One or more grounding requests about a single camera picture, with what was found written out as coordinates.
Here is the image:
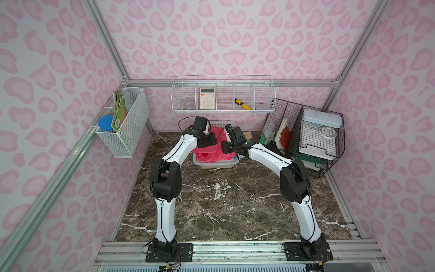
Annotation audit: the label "pink raincoat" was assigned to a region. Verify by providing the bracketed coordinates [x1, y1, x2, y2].
[193, 126, 236, 163]

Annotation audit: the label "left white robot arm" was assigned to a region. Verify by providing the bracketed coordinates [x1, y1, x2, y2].
[150, 116, 217, 246]

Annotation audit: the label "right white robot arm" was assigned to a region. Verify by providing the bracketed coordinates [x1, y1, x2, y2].
[221, 125, 326, 248]

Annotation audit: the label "white perforated plastic basket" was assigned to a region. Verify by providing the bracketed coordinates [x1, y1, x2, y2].
[193, 120, 240, 169]

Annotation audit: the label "green booklets in basket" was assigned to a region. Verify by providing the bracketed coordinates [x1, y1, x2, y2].
[112, 91, 128, 133]

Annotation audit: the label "tan patterned card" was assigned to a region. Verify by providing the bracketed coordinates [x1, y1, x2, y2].
[243, 131, 253, 140]

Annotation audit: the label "books in black rack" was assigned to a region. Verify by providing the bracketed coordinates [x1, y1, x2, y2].
[259, 116, 291, 155]

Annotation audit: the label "white calculator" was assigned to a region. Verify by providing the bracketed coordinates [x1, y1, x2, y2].
[199, 87, 216, 110]

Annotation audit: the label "white plastic lidded box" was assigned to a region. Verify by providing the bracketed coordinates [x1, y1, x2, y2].
[299, 108, 343, 161]

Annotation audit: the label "clear tape roll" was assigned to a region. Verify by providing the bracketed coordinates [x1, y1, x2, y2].
[319, 126, 338, 139]

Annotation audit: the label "blue round lid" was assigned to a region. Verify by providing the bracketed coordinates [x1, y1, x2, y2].
[98, 115, 113, 132]

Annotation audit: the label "white wire wall shelf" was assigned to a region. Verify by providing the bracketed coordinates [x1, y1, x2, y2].
[171, 75, 276, 113]

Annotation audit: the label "black wire rack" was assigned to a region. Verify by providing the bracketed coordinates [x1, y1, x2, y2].
[259, 99, 345, 177]

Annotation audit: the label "white mesh wall basket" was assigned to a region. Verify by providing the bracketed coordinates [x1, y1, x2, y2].
[96, 87, 150, 158]

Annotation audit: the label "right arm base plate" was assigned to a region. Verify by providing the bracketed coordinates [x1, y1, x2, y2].
[281, 242, 334, 262]

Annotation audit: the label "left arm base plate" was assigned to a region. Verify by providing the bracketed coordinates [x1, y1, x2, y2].
[146, 242, 194, 263]

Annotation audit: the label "aluminium corner frame post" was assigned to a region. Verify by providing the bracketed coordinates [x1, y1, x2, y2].
[83, 0, 130, 83]

